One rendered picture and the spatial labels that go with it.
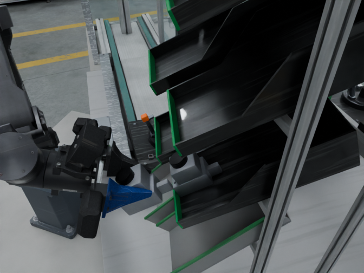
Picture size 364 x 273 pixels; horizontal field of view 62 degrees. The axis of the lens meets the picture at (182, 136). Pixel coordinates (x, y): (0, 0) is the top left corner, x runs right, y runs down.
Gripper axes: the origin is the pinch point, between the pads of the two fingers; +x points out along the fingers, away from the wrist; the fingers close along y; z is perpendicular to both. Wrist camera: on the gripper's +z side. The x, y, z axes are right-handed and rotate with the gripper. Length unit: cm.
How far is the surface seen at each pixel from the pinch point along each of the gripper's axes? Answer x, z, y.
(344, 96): 79, -1, 58
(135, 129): 6, -26, 49
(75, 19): -70, -140, 453
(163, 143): 7.4, -3.5, 15.1
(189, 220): 9.9, -1.7, -5.4
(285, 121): 15.3, 19.2, -5.7
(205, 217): 12.0, -0.5, -5.4
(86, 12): -21, -16, 121
